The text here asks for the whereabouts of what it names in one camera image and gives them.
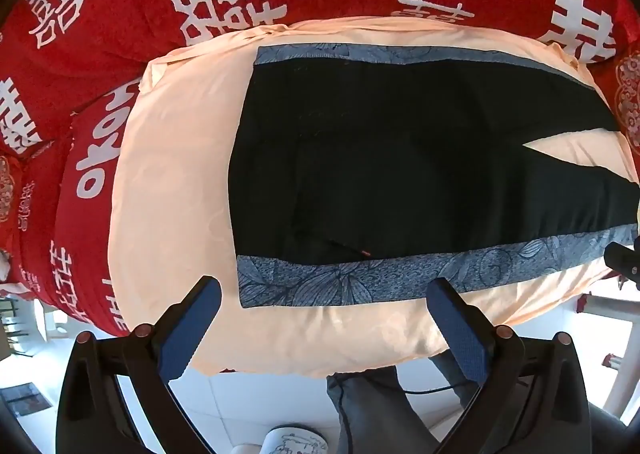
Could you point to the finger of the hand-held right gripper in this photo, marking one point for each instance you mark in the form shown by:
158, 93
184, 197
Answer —
622, 261

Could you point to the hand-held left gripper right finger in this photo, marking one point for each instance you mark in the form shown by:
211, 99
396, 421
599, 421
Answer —
460, 329

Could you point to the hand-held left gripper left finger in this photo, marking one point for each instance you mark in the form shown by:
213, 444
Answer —
192, 329

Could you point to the black pants with blue stripes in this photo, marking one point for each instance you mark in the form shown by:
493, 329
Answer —
375, 158

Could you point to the person's grey trouser leg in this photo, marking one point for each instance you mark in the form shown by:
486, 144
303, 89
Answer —
372, 409

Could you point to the white chair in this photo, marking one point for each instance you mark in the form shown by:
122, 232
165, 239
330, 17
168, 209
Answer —
47, 324

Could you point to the peach bed sheet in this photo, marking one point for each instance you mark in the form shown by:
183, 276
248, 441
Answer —
175, 184

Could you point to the white printed slipper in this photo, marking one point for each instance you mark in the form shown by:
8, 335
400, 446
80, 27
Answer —
295, 439

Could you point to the dark framed picture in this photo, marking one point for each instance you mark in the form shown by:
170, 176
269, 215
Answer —
22, 398

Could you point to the red printed blanket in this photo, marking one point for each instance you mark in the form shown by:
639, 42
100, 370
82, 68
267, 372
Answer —
150, 8

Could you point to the white table frame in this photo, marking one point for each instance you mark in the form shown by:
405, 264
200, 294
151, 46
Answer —
617, 374

